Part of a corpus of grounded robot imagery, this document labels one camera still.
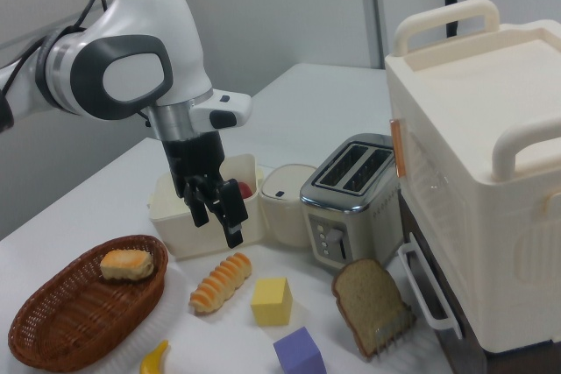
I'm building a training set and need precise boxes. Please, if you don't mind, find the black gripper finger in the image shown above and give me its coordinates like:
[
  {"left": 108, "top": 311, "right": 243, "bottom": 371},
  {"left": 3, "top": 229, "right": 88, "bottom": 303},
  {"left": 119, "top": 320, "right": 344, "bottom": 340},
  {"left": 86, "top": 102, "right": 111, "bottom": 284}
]
[
  {"left": 182, "top": 175, "right": 210, "bottom": 228},
  {"left": 209, "top": 179, "right": 250, "bottom": 250}
]

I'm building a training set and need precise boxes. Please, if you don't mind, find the twisted striped bread roll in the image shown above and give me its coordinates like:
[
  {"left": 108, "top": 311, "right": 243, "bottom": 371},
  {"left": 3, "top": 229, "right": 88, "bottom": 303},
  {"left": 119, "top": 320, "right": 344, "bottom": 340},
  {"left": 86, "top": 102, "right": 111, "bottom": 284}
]
[{"left": 188, "top": 252, "right": 253, "bottom": 315}]

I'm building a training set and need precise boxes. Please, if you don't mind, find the white paper plate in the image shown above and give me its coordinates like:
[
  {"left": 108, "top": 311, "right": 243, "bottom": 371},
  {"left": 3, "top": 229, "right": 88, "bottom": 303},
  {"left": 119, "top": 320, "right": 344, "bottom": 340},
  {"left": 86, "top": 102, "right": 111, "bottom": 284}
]
[{"left": 124, "top": 255, "right": 196, "bottom": 374}]

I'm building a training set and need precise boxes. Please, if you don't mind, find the cream toy kitchen cabinet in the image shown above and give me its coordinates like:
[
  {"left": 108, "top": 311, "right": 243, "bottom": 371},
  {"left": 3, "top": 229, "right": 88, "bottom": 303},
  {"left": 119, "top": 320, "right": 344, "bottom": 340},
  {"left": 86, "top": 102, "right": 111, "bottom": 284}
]
[{"left": 384, "top": 0, "right": 561, "bottom": 374}]

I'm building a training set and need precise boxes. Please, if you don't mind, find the brown bread slice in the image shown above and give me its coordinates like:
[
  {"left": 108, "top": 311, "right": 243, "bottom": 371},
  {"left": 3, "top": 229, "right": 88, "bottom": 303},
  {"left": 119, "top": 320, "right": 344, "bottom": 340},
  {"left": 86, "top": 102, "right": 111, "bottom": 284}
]
[{"left": 330, "top": 258, "right": 417, "bottom": 358}]

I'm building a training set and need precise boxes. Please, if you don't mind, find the clear plastic fork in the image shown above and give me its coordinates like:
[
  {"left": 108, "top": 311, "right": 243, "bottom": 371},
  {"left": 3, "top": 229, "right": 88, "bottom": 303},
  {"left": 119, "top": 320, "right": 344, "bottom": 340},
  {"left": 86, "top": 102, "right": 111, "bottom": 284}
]
[{"left": 369, "top": 308, "right": 417, "bottom": 356}]

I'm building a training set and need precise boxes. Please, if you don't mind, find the brown wicker basket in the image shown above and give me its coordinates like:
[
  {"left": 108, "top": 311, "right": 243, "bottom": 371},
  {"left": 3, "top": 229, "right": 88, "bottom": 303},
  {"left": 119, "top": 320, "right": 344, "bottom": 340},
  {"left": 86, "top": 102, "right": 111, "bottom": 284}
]
[{"left": 7, "top": 234, "right": 170, "bottom": 371}]

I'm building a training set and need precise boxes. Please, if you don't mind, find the small golden bread loaf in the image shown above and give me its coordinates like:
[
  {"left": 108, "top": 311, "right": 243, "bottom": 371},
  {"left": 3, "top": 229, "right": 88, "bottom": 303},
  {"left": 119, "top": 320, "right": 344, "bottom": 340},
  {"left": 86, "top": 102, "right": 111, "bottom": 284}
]
[{"left": 99, "top": 249, "right": 155, "bottom": 282}]

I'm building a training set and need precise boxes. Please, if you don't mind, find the cream rectangular plastic bin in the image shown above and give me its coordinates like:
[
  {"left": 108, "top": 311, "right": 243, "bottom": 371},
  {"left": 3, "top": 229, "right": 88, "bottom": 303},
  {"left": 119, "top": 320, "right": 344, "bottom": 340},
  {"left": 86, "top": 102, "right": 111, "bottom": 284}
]
[{"left": 146, "top": 152, "right": 266, "bottom": 260}]

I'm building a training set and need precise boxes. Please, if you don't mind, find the white door handle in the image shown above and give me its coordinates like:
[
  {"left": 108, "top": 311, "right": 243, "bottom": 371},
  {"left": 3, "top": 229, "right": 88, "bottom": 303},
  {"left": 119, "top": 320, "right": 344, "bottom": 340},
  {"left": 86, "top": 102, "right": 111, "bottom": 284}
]
[{"left": 397, "top": 233, "right": 464, "bottom": 341}]

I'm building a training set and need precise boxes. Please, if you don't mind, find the yellow toy banana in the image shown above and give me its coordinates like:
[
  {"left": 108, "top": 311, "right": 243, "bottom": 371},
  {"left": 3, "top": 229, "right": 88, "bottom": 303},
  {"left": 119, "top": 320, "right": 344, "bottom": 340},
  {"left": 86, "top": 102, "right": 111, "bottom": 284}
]
[{"left": 138, "top": 339, "right": 170, "bottom": 374}]

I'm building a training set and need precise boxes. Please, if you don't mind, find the purple cube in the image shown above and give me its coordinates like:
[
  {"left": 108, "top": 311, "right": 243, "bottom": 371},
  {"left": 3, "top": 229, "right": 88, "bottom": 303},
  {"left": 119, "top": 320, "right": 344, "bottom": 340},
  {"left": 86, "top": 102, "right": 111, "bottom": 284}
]
[{"left": 273, "top": 326, "right": 329, "bottom": 374}]

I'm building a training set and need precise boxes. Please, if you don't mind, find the silver two-slot toaster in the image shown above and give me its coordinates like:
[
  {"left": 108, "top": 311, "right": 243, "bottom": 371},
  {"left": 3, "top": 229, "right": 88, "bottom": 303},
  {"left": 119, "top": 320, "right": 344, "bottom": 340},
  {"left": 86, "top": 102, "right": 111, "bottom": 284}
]
[{"left": 299, "top": 132, "right": 403, "bottom": 271}]

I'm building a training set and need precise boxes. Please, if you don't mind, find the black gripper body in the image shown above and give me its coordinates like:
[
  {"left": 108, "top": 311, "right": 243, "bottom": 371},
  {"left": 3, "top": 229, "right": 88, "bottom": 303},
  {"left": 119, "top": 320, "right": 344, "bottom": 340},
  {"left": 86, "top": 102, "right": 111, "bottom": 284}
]
[{"left": 160, "top": 130, "right": 228, "bottom": 200}]

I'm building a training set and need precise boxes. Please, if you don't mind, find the small cream lidded bin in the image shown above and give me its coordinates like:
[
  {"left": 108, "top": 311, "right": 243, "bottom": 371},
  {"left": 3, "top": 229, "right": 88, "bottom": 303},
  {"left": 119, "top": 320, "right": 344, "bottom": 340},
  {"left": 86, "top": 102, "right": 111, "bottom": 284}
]
[{"left": 260, "top": 164, "right": 318, "bottom": 248}]

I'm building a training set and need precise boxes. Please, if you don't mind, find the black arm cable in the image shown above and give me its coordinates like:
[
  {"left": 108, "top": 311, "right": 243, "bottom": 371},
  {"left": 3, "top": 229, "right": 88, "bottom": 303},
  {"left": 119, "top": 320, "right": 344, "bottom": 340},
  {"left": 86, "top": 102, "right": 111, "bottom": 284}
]
[{"left": 0, "top": 0, "right": 110, "bottom": 95}]

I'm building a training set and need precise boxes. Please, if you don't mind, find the yellow cube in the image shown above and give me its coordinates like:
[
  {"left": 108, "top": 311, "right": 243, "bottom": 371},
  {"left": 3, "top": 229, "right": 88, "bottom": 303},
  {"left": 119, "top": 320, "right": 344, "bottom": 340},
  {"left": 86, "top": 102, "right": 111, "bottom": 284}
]
[{"left": 250, "top": 276, "right": 294, "bottom": 328}]

